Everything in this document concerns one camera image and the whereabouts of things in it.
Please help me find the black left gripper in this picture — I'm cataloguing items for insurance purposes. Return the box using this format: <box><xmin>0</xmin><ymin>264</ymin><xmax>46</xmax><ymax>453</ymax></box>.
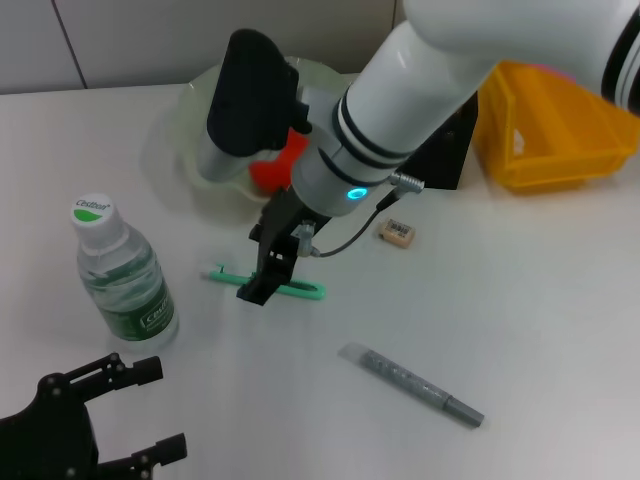
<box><xmin>0</xmin><ymin>352</ymin><xmax>189</xmax><ymax>480</ymax></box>

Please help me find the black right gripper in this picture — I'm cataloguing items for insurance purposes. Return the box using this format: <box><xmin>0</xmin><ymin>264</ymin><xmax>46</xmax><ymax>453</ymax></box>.
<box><xmin>236</xmin><ymin>187</ymin><xmax>334</xmax><ymax>306</ymax></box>

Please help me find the green utility knife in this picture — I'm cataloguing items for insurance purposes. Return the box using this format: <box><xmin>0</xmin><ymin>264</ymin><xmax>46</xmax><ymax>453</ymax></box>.
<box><xmin>199</xmin><ymin>264</ymin><xmax>329</xmax><ymax>303</ymax></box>

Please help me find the red-orange toy orange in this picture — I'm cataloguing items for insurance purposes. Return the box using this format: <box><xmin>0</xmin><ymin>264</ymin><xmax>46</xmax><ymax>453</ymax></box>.
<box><xmin>248</xmin><ymin>127</ymin><xmax>310</xmax><ymax>197</ymax></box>

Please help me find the clear green-label water bottle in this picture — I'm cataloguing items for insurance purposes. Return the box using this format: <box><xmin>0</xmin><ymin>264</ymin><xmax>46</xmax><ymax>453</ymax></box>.
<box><xmin>69</xmin><ymin>193</ymin><xmax>180</xmax><ymax>347</ymax></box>

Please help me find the beige eraser with barcode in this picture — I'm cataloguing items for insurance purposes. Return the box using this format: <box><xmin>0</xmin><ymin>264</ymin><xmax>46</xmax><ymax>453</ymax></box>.
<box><xmin>375</xmin><ymin>216</ymin><xmax>417</xmax><ymax>250</ymax></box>

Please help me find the pale green glass fruit plate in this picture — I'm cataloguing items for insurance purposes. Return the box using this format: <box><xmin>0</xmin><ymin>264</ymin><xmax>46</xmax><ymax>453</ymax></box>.
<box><xmin>172</xmin><ymin>55</ymin><xmax>351</xmax><ymax>204</ymax></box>

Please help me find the grey marker pen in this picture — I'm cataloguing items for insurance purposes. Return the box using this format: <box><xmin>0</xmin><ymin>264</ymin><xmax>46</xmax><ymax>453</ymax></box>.
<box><xmin>338</xmin><ymin>342</ymin><xmax>485</xmax><ymax>430</ymax></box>

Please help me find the black mesh pen holder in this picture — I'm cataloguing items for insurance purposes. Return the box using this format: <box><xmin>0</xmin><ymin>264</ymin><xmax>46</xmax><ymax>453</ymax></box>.
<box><xmin>405</xmin><ymin>92</ymin><xmax>479</xmax><ymax>191</ymax></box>

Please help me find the yellow plastic bin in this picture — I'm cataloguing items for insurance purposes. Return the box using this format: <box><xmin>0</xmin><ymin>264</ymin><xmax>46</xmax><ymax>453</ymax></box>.
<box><xmin>472</xmin><ymin>59</ymin><xmax>640</xmax><ymax>195</ymax></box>

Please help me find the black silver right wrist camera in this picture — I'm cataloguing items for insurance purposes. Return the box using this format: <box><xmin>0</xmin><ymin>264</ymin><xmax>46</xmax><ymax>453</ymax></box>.
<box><xmin>197</xmin><ymin>28</ymin><xmax>312</xmax><ymax>185</ymax></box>

